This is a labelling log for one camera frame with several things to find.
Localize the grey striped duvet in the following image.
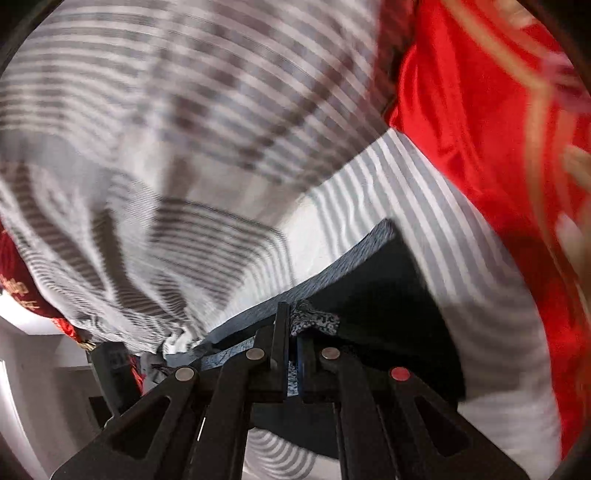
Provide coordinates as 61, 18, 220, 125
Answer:
1, 1, 414, 355

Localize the red embroidered cushion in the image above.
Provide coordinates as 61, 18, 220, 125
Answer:
388, 1, 590, 450

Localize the small red cushion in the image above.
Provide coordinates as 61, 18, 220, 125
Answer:
1, 226, 85, 345

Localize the black pants blue patterned stripe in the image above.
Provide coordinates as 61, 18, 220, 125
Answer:
163, 217, 468, 460

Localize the white grey striped bedsheet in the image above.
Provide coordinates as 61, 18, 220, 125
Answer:
245, 130, 561, 479

